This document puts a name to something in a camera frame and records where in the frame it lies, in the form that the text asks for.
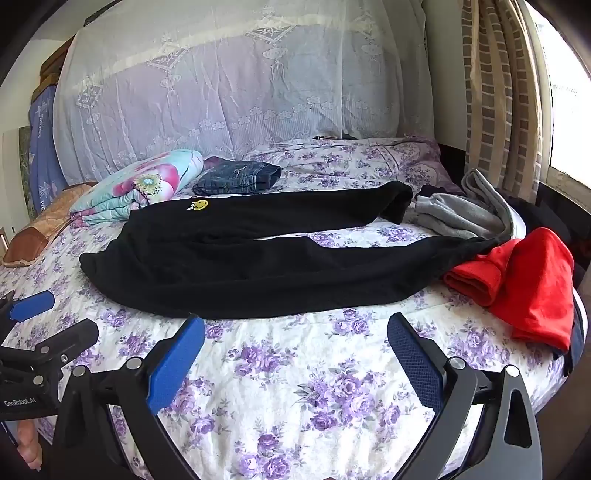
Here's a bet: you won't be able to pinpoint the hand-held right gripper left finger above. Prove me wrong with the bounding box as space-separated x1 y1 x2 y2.
51 314 206 480

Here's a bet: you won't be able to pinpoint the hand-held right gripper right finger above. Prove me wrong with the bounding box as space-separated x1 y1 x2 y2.
387 312 544 480

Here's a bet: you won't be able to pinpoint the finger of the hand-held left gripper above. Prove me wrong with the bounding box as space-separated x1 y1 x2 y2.
0 290 57 325
0 318 100 384

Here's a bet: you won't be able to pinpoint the black pants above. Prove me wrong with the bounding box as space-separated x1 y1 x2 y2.
79 180 497 320

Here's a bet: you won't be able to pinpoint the person's left hand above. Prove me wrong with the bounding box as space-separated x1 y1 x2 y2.
16 421 45 467

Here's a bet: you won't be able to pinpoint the brown pillow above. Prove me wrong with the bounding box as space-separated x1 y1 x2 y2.
2 182 99 268

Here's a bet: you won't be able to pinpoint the purple floral bed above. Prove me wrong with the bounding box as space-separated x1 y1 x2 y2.
0 135 589 480

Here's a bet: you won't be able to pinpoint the red garment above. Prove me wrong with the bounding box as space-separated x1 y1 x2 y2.
443 227 575 352

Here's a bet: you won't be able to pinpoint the grey garment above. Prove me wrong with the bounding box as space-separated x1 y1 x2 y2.
406 168 527 241

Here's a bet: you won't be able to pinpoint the folded floral quilt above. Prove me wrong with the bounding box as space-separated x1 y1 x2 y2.
70 149 204 226

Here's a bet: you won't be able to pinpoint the blue patterned cloth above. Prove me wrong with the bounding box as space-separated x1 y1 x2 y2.
28 84 70 213

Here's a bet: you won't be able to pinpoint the folded blue jeans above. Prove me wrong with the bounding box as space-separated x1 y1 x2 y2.
192 159 283 196

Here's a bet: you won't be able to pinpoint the purple pillow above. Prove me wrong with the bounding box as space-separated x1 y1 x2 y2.
383 136 465 197

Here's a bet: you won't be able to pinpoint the beige checked curtain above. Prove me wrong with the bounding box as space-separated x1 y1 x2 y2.
459 0 555 206

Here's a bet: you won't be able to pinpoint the white lace cover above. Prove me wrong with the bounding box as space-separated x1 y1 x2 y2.
52 0 428 185

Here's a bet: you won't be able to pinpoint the window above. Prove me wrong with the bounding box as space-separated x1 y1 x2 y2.
526 4 591 185

